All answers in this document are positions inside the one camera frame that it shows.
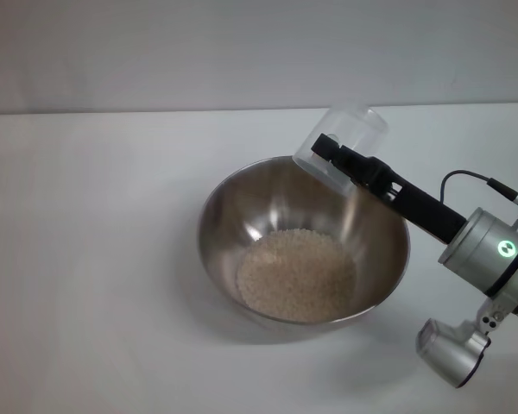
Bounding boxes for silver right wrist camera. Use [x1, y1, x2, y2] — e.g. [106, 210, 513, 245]
[416, 301, 509, 388]

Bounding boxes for stainless steel mixing bowl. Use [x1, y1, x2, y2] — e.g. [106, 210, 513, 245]
[197, 154, 411, 336]

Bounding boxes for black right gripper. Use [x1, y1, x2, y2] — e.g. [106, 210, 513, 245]
[310, 133, 467, 246]

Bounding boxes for white rice grains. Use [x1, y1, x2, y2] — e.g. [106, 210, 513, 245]
[236, 229, 357, 323]

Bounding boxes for clear plastic measuring cup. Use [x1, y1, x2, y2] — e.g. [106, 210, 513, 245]
[291, 106, 389, 198]

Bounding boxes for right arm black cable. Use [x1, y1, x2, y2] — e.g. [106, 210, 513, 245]
[439, 170, 518, 229]

